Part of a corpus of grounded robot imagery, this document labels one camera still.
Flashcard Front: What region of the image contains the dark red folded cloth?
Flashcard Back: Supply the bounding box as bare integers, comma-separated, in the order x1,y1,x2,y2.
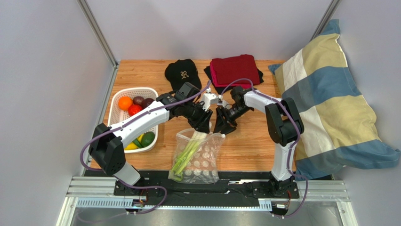
210,54,259,85

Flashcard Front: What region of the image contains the dark purple round fruit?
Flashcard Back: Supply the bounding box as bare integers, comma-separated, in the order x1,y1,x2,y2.
141,98,154,109

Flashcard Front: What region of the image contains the green chili pepper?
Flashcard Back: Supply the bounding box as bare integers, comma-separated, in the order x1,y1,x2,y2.
132,138,143,149

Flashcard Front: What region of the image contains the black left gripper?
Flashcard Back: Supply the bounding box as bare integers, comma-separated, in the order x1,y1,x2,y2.
182,102,213,135

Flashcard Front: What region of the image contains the white perforated plastic basket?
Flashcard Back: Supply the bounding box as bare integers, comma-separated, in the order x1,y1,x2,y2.
107,87,159,154

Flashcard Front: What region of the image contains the black folded cloth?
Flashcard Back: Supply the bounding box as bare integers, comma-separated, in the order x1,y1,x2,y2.
203,66,264,94

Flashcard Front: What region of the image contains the red tomato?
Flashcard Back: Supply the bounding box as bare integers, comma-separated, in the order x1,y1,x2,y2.
128,104,143,117

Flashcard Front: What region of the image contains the orange fruit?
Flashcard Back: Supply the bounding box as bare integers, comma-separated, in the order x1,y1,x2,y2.
118,96,133,111

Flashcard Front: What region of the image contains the clear polka dot zip bag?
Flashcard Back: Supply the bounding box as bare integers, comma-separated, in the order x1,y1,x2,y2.
168,129,225,185

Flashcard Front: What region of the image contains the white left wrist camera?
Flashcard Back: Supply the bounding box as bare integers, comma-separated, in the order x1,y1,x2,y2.
201,93,219,111

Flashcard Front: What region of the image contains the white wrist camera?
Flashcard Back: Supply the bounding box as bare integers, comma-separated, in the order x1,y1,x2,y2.
201,93,219,111
217,95,230,108

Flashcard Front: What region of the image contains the black baseball cap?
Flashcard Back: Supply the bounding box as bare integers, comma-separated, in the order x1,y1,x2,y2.
164,59,202,90

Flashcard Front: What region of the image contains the yellow banana bunch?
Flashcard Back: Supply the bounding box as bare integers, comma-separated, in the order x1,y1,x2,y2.
124,134,143,151

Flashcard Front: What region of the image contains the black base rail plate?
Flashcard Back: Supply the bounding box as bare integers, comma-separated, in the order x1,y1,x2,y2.
84,169,333,208

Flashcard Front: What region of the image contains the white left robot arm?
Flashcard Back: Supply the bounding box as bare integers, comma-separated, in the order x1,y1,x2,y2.
83,82,219,186

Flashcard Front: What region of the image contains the small dark purple fruit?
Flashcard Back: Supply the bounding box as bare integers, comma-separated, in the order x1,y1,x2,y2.
132,96,144,105

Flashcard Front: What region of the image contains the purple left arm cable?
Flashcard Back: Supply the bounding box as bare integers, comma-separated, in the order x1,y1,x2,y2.
79,80,212,214

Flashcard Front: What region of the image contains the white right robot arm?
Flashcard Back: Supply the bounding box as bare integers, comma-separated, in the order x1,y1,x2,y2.
214,86,304,190

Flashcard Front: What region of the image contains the green avocado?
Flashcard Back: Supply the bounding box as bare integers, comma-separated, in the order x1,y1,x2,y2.
139,131,155,148

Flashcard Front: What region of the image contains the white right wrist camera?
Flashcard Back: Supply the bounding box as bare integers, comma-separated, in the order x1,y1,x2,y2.
217,95,230,108

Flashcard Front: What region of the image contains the blue yellow striped pillow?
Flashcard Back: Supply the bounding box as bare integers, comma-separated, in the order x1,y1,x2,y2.
269,19,401,179

